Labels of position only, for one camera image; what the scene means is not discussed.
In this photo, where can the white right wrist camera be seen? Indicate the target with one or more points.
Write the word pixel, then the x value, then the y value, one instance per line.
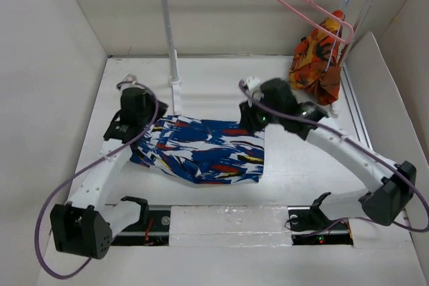
pixel 252 87

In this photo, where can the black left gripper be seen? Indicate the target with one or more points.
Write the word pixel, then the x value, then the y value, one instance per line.
pixel 163 107

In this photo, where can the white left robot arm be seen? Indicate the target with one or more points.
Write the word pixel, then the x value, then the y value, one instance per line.
pixel 83 226

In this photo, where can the blue white red patterned trousers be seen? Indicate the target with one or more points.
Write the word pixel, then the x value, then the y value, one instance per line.
pixel 202 151

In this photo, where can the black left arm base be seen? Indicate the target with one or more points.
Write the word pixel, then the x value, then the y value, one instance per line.
pixel 155 232

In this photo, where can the light blue wire hanger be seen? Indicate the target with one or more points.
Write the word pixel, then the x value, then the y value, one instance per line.
pixel 347 4

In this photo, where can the orange camouflage garment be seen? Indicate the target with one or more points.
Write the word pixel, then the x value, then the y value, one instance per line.
pixel 315 68

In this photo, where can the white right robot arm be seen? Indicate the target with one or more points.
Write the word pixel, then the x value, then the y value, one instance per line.
pixel 388 185

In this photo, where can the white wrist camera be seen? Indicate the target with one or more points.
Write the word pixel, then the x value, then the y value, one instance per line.
pixel 252 87
pixel 129 81

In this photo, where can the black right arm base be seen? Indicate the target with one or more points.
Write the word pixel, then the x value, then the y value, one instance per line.
pixel 310 227

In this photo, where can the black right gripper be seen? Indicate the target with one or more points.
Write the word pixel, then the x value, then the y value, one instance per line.
pixel 249 120

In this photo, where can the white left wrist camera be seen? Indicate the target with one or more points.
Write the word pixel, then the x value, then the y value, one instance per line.
pixel 129 81

